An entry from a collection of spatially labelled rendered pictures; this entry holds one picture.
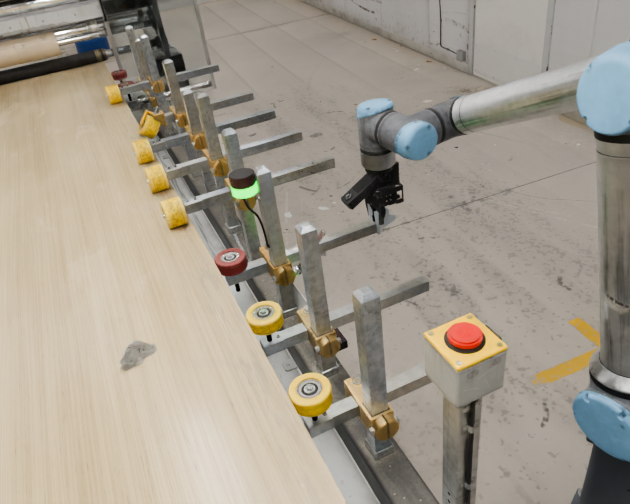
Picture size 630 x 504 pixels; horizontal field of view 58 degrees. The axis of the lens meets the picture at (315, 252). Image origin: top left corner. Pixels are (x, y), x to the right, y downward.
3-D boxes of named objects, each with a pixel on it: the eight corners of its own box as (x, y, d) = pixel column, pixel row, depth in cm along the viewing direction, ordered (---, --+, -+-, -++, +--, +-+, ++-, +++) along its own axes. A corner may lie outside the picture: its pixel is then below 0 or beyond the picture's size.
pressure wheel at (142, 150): (154, 158, 195) (154, 161, 203) (146, 135, 194) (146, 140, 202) (137, 163, 194) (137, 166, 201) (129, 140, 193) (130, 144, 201)
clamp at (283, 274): (278, 256, 156) (275, 241, 154) (297, 282, 146) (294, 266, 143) (259, 263, 155) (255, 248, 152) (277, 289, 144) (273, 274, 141)
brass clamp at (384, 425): (369, 386, 120) (367, 369, 117) (402, 433, 109) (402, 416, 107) (342, 398, 118) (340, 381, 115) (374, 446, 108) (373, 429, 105)
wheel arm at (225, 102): (252, 97, 233) (250, 90, 231) (254, 99, 230) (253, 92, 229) (164, 121, 223) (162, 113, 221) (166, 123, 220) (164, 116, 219)
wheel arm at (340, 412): (485, 347, 125) (486, 333, 122) (495, 357, 122) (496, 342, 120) (304, 429, 113) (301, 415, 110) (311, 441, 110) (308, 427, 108)
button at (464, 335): (468, 326, 69) (468, 316, 68) (489, 346, 66) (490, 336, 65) (440, 338, 68) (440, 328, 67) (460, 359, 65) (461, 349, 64)
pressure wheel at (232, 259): (247, 277, 154) (239, 242, 148) (257, 293, 148) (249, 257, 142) (219, 287, 152) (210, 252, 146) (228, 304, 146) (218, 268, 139)
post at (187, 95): (220, 209, 219) (189, 87, 192) (223, 213, 216) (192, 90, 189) (211, 212, 218) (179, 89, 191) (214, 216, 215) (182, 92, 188)
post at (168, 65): (201, 174, 236) (170, 57, 209) (203, 177, 233) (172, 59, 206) (193, 176, 235) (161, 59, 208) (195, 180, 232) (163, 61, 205)
